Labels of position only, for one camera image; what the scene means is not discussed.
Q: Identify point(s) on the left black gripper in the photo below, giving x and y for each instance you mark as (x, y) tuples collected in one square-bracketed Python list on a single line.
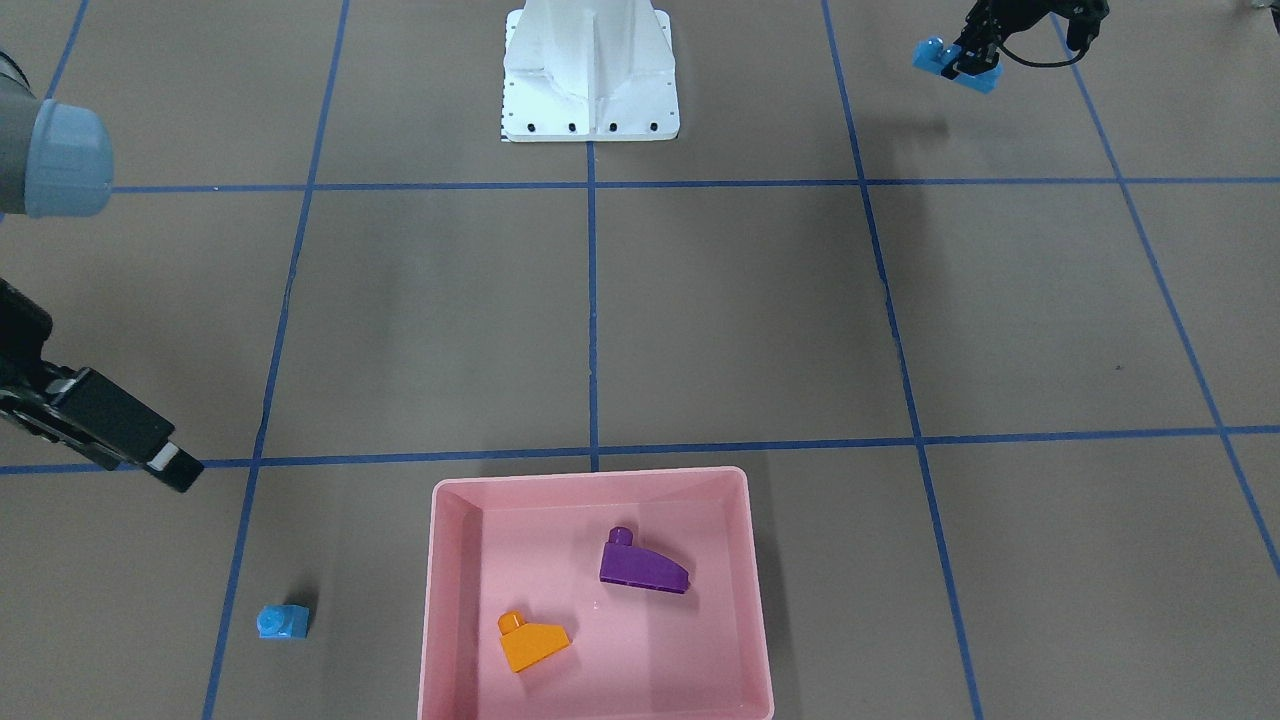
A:
[(985, 38)]

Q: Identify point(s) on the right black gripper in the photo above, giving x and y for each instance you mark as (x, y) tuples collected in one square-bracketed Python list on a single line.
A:
[(100, 418)]

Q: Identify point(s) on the long blue block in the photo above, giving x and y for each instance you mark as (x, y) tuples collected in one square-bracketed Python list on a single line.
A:
[(963, 67)]

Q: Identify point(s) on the orange wedge block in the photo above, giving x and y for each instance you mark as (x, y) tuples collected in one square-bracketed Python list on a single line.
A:
[(526, 644)]

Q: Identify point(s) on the purple wedge block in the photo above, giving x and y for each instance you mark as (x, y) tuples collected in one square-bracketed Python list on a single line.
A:
[(624, 563)]

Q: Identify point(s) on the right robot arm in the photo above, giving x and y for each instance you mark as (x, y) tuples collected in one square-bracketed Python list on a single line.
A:
[(57, 161)]

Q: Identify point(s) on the pink plastic box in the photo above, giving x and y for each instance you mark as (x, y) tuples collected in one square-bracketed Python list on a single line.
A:
[(534, 544)]

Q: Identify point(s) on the small blue block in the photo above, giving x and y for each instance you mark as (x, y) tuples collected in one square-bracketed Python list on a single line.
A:
[(283, 622)]

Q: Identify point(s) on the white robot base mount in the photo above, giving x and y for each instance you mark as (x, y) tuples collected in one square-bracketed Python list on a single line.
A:
[(589, 71)]

